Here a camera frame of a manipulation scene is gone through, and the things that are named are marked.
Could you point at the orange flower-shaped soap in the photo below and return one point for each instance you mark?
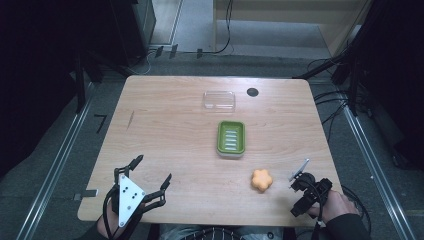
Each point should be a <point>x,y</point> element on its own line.
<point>261,180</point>

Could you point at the green soap dish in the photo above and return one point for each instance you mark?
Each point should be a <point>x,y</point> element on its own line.
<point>231,138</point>

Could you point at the black stand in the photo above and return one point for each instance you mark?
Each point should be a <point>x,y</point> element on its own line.
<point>336,65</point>
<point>80,83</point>

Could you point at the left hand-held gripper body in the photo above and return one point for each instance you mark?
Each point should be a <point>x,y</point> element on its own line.
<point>128,196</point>

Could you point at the light wooden shelf unit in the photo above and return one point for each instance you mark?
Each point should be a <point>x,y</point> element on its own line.
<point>286,13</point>

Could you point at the person's right hand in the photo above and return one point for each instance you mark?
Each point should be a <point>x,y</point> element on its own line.
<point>335,206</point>

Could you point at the metal floor rail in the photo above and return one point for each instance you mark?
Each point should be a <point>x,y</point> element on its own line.
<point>376,166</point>
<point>55,166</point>

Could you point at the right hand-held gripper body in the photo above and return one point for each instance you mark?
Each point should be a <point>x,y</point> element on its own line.
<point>308,185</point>

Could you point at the dark curtain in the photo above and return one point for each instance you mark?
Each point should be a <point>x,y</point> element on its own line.
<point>36,83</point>
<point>396,83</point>

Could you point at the black cabinet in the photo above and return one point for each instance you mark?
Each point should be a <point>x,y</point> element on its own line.
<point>133,30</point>

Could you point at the person's left hand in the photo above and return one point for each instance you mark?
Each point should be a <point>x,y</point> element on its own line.
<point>102,227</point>

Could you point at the black round table grommet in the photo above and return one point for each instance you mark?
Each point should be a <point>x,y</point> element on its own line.
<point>252,92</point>

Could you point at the clear plastic lid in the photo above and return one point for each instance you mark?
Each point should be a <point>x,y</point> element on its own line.
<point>219,100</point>

